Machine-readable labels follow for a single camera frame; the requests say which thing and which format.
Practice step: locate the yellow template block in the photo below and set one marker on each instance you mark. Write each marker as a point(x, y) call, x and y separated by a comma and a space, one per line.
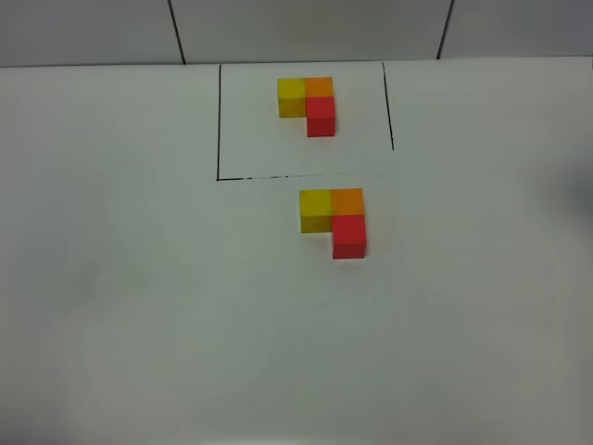
point(291, 94)

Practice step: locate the red template block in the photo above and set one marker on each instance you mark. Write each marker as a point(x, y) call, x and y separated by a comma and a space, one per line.
point(321, 116)

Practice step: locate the orange template block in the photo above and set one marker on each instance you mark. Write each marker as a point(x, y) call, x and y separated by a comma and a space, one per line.
point(319, 87)

